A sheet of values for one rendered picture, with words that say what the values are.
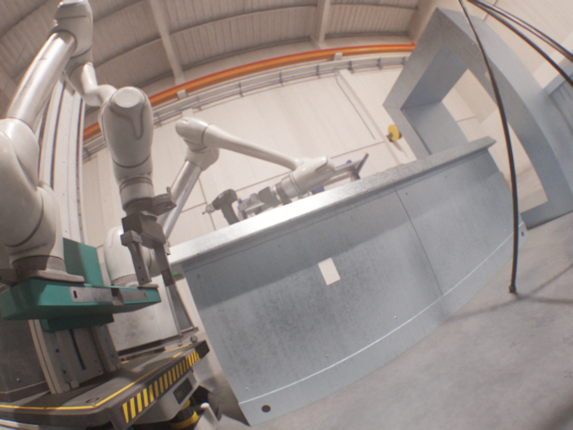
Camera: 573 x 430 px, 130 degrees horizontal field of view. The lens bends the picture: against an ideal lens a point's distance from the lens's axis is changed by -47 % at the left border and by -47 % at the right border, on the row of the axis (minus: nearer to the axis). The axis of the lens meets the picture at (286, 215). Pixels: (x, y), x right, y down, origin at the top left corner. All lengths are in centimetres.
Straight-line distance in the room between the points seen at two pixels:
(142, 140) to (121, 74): 865
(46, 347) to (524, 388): 111
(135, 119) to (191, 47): 843
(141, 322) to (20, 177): 323
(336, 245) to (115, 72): 872
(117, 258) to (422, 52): 228
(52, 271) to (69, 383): 35
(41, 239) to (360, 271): 92
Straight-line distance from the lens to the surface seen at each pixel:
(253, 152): 105
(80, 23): 93
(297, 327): 83
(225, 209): 110
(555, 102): 249
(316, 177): 92
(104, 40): 855
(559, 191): 179
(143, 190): 62
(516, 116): 179
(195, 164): 122
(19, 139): 57
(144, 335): 360
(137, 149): 56
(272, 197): 94
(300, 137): 677
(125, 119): 51
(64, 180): 123
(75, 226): 110
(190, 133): 111
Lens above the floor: 43
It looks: 14 degrees up
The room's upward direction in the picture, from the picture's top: 23 degrees counter-clockwise
